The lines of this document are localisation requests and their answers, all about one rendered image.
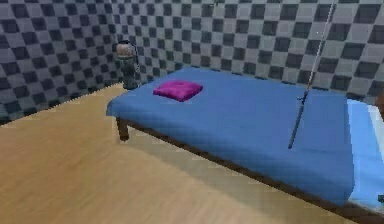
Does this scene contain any blue bed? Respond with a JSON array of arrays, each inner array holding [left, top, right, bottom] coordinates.
[[105, 66, 384, 224]]

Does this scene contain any purple pillow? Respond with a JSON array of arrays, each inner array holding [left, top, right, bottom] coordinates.
[[152, 79, 204, 103]]

